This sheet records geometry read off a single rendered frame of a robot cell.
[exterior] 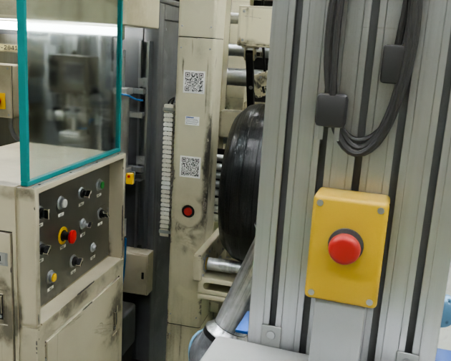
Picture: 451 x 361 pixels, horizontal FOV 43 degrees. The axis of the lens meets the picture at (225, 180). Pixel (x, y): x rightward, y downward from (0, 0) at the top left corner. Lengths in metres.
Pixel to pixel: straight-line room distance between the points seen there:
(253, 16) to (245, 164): 0.64
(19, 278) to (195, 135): 0.76
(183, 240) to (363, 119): 1.39
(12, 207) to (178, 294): 0.84
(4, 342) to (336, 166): 1.15
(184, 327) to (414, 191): 1.56
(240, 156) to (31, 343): 0.79
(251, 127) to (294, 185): 1.08
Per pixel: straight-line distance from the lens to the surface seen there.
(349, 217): 0.69
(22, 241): 1.52
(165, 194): 2.03
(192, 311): 2.14
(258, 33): 2.15
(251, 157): 1.75
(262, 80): 2.28
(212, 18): 1.92
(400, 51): 0.69
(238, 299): 1.37
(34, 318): 1.58
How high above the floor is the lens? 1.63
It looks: 13 degrees down
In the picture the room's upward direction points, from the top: 3 degrees clockwise
